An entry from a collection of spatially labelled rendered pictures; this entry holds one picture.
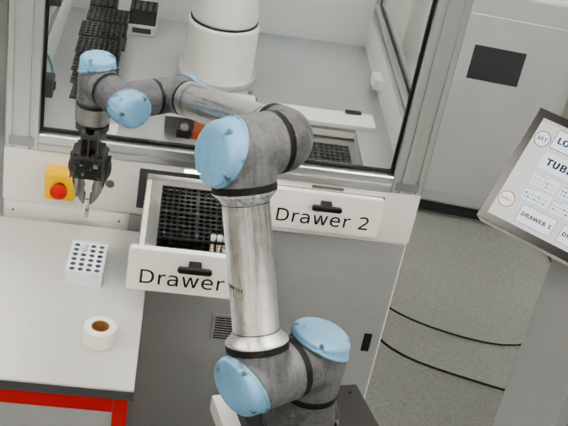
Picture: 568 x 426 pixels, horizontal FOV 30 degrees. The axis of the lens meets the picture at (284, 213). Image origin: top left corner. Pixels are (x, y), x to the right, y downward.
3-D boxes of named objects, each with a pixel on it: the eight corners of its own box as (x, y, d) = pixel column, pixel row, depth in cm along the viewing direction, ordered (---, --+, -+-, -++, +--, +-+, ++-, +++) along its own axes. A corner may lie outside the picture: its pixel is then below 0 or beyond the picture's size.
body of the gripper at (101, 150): (67, 180, 225) (70, 130, 219) (73, 160, 232) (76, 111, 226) (103, 184, 226) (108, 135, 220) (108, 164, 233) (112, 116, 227)
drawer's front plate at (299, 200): (376, 237, 268) (385, 201, 262) (262, 225, 264) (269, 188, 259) (375, 234, 269) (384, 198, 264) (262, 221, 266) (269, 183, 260)
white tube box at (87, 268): (101, 287, 242) (102, 274, 240) (63, 283, 241) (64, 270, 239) (107, 256, 252) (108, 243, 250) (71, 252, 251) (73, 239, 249)
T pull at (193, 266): (211, 277, 229) (212, 272, 228) (177, 273, 228) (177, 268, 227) (211, 267, 232) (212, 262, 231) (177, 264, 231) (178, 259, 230)
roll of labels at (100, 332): (118, 349, 225) (120, 335, 223) (86, 352, 222) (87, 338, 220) (111, 328, 230) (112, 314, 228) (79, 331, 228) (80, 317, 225)
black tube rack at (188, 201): (231, 267, 244) (235, 244, 240) (154, 259, 242) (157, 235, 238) (231, 215, 262) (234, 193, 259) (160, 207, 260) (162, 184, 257)
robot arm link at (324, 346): (352, 393, 205) (368, 337, 198) (300, 414, 196) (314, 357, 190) (312, 357, 212) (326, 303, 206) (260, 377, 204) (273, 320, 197)
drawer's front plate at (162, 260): (255, 302, 237) (262, 262, 231) (125, 288, 234) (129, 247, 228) (254, 297, 239) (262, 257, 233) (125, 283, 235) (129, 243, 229)
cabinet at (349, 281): (352, 467, 313) (412, 245, 271) (-4, 436, 301) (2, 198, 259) (327, 277, 394) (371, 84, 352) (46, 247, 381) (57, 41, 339)
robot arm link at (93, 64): (92, 67, 210) (71, 49, 215) (89, 116, 216) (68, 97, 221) (126, 62, 215) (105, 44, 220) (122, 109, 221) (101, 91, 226)
